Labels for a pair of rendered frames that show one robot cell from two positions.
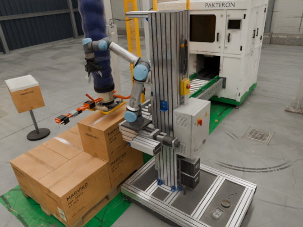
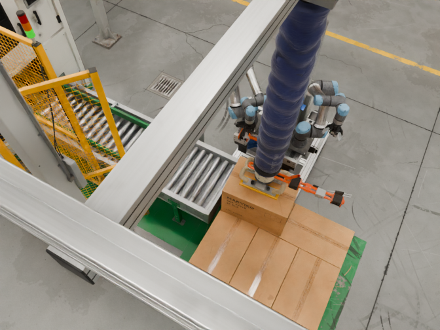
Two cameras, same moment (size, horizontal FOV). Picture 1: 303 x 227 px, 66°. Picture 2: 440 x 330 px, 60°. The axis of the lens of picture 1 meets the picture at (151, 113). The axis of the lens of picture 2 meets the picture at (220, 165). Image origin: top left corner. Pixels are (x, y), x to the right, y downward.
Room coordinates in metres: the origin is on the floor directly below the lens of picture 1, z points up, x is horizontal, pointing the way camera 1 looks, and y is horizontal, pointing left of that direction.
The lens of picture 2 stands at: (3.12, 2.02, 3.85)
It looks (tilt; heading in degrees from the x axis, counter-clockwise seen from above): 58 degrees down; 259
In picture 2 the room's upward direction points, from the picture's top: 2 degrees clockwise
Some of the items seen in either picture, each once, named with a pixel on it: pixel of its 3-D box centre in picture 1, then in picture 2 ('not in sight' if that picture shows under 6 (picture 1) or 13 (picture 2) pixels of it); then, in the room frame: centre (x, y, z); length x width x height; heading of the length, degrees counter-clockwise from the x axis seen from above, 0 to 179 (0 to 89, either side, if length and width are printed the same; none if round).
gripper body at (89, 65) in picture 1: (90, 64); (335, 127); (1.98, 0.48, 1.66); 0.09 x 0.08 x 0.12; 51
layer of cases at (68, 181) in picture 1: (81, 161); (270, 253); (2.38, 0.92, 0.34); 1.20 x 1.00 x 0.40; 142
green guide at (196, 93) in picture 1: (201, 91); (114, 107); (3.76, -0.88, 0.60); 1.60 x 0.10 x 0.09; 142
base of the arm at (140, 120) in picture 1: (136, 117); (299, 138); (2.04, 0.15, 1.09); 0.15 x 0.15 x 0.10
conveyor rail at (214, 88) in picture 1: (194, 105); (145, 122); (3.44, -0.71, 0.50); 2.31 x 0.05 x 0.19; 142
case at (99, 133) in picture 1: (110, 129); (260, 196); (2.44, 0.50, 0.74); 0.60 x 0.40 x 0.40; 146
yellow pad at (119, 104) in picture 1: (113, 106); not in sight; (2.39, 0.42, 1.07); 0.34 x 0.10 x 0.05; 146
